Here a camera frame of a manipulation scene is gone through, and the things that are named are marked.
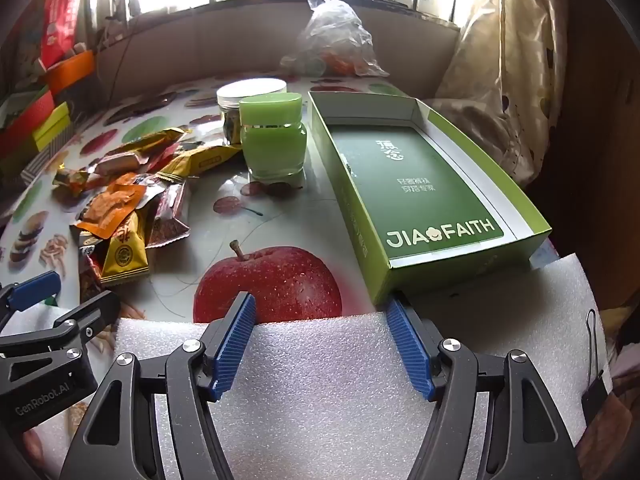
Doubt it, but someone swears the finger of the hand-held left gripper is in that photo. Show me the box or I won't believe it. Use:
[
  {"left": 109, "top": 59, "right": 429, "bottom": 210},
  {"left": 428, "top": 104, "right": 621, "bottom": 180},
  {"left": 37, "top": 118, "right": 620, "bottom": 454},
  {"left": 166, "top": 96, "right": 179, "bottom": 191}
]
[
  {"left": 0, "top": 270, "right": 62, "bottom": 328},
  {"left": 0, "top": 290, "right": 122, "bottom": 386}
]

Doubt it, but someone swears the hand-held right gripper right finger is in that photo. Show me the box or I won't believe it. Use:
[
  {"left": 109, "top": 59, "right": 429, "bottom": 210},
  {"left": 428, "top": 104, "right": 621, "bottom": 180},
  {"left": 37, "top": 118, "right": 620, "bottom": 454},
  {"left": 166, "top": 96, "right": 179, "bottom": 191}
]
[{"left": 385, "top": 297, "right": 583, "bottom": 480}]

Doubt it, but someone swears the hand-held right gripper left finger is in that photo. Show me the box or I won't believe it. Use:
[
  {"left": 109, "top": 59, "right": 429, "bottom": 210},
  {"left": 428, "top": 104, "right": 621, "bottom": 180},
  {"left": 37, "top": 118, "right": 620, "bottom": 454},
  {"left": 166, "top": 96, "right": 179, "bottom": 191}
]
[{"left": 60, "top": 291, "right": 258, "bottom": 480}]

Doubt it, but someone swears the pile of snack packets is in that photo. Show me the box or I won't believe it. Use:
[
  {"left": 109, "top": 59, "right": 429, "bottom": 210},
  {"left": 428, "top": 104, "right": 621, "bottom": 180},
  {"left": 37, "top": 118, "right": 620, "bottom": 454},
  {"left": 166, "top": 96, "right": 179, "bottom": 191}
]
[{"left": 52, "top": 127, "right": 243, "bottom": 288}]

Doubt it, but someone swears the green cardboard box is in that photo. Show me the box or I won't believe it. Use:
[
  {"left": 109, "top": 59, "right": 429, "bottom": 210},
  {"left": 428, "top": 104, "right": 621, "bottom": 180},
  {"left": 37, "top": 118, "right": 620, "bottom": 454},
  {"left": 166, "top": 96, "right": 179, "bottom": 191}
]
[{"left": 306, "top": 89, "right": 552, "bottom": 307}]

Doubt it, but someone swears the white foam sheet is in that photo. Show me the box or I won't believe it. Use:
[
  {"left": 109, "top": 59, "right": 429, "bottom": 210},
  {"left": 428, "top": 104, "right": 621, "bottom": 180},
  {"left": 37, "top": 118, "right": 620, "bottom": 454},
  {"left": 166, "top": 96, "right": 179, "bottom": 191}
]
[{"left": 25, "top": 252, "right": 613, "bottom": 480}]

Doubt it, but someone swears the striped grey box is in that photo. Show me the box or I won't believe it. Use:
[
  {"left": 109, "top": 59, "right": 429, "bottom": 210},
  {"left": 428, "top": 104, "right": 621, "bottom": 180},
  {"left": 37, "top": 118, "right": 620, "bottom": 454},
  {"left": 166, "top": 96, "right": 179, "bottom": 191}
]
[{"left": 20, "top": 130, "right": 76, "bottom": 181}]

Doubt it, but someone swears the yellow-green box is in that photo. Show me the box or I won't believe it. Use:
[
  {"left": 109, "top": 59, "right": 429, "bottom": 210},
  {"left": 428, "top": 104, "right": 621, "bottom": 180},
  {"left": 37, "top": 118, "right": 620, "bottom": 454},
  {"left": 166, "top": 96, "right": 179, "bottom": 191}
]
[{"left": 32, "top": 101, "right": 71, "bottom": 148}]

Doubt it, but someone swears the black binder clip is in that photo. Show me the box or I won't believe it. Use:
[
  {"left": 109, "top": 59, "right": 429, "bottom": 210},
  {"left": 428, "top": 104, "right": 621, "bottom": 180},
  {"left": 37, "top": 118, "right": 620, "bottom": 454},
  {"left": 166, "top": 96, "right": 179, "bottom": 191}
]
[{"left": 580, "top": 310, "right": 608, "bottom": 421}]

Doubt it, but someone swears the green jar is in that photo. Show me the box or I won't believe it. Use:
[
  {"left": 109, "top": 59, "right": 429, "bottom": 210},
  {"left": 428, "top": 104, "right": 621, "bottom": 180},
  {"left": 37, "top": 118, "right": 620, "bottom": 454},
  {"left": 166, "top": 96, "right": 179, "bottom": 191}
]
[{"left": 238, "top": 93, "right": 307, "bottom": 182}]

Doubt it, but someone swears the orange box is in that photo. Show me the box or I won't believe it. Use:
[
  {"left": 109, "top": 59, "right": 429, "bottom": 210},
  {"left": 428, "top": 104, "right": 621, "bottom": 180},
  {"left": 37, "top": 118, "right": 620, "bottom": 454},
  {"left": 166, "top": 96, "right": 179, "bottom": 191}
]
[{"left": 47, "top": 50, "right": 96, "bottom": 93}]

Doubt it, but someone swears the clear jar with white lid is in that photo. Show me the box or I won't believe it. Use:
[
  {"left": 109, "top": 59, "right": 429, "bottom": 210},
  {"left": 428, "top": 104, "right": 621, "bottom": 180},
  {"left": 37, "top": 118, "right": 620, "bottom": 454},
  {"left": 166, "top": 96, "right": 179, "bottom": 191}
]
[{"left": 216, "top": 80, "right": 288, "bottom": 146}]

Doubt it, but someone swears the red printed bag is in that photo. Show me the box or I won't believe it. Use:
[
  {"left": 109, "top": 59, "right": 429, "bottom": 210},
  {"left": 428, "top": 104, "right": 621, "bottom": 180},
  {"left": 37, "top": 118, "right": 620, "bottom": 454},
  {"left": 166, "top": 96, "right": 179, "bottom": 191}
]
[{"left": 40, "top": 0, "right": 88, "bottom": 68}]

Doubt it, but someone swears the floral beige curtain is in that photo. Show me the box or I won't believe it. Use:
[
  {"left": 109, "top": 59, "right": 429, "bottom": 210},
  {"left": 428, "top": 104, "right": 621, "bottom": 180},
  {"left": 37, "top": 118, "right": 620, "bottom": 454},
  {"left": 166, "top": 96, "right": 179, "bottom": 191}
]
[{"left": 435, "top": 0, "right": 576, "bottom": 186}]

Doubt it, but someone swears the clear plastic bag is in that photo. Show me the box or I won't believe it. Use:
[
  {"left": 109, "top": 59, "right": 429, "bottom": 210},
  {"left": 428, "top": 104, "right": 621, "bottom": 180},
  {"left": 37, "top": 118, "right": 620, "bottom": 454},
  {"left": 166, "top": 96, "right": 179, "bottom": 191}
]
[{"left": 280, "top": 0, "right": 391, "bottom": 78}]

